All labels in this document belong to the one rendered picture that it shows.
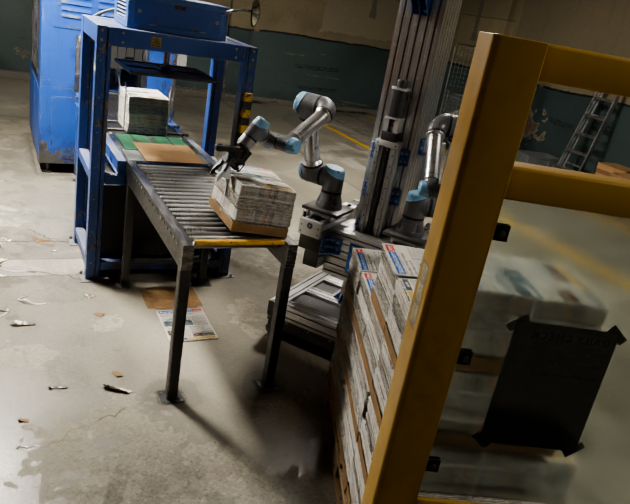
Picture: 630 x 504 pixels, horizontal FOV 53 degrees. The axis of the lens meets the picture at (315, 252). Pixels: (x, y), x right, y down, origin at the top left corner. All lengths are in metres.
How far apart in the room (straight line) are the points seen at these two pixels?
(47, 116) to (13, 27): 5.15
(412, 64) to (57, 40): 3.61
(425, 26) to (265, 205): 1.26
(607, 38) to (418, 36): 7.40
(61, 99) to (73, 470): 4.11
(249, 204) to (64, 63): 3.61
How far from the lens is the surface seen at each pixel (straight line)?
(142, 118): 4.76
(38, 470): 2.83
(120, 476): 2.78
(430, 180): 3.09
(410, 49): 3.49
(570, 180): 1.18
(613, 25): 10.70
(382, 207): 3.52
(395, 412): 1.28
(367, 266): 2.82
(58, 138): 6.36
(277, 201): 2.96
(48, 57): 6.22
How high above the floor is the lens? 1.84
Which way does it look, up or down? 21 degrees down
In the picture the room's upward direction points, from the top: 10 degrees clockwise
